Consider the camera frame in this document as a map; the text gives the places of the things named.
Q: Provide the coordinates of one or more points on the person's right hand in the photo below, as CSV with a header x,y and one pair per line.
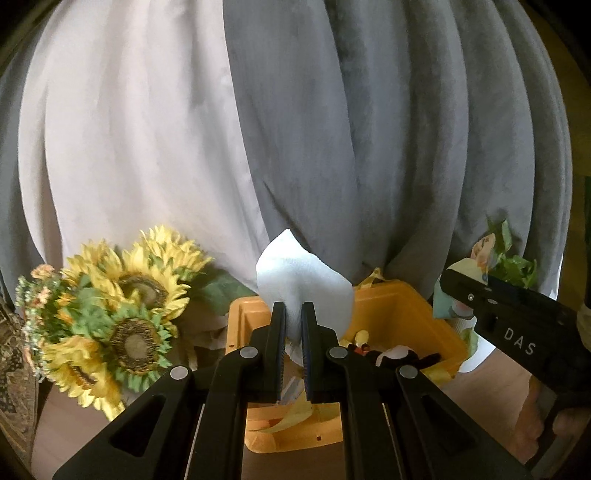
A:
x,y
570,420

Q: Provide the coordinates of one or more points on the white curtain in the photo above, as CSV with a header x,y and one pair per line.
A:
x,y
138,115

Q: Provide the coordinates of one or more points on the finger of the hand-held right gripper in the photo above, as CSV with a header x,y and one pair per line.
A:
x,y
464,295

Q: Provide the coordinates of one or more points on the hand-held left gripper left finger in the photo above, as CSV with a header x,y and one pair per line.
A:
x,y
280,364

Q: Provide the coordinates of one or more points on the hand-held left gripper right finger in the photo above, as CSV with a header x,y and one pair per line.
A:
x,y
310,364

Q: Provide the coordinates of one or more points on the dark patterned cloth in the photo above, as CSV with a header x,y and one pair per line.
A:
x,y
14,392

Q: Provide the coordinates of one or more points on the potted green plant white pot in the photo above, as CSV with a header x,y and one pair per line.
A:
x,y
517,270

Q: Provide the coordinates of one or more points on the grey curtain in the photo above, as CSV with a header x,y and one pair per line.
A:
x,y
369,115
18,207

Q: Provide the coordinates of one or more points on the small orange flower sprig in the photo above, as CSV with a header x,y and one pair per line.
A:
x,y
39,277

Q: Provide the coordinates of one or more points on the black mouse plush toy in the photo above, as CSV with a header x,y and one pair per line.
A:
x,y
401,357

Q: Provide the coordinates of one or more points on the sunflower bouquet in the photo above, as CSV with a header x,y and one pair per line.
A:
x,y
138,332

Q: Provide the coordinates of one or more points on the pale knitted cloth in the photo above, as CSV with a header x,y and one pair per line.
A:
x,y
300,277

